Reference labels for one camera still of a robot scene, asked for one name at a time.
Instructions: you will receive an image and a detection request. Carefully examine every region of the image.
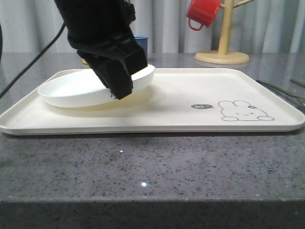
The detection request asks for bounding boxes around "blue enamel mug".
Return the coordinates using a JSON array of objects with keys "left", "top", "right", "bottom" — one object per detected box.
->
[{"left": 134, "top": 35, "right": 149, "bottom": 55}]

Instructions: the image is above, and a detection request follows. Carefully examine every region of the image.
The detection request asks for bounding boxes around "wooden mug tree stand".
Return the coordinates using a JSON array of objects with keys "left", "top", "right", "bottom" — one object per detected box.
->
[{"left": 194, "top": 0, "right": 252, "bottom": 64}]

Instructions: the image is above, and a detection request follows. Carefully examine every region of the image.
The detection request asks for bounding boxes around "white round plate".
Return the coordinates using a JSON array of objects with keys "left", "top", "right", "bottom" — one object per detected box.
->
[{"left": 38, "top": 64, "right": 155, "bottom": 108}]

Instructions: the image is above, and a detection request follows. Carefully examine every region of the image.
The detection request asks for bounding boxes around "grey curtain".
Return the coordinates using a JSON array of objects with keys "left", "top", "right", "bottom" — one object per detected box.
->
[{"left": 0, "top": 0, "right": 305, "bottom": 54}]

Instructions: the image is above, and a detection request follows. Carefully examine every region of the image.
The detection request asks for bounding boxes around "silver fork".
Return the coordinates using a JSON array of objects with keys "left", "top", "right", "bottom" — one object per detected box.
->
[{"left": 256, "top": 80, "right": 305, "bottom": 106}]

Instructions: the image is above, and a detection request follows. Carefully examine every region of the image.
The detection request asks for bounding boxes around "black cable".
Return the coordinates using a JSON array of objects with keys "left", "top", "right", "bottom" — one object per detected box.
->
[{"left": 0, "top": 22, "right": 66, "bottom": 99}]

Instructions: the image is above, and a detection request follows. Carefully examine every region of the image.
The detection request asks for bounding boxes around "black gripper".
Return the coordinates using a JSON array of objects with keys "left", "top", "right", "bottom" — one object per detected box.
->
[{"left": 55, "top": 0, "right": 148, "bottom": 99}]

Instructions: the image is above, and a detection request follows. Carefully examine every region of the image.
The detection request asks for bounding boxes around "cream rabbit serving tray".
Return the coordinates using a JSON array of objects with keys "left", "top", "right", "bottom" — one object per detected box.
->
[{"left": 0, "top": 68, "right": 305, "bottom": 135}]

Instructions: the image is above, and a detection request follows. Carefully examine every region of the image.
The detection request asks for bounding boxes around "red enamel mug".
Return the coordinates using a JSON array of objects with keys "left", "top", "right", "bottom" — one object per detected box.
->
[{"left": 186, "top": 0, "right": 221, "bottom": 31}]

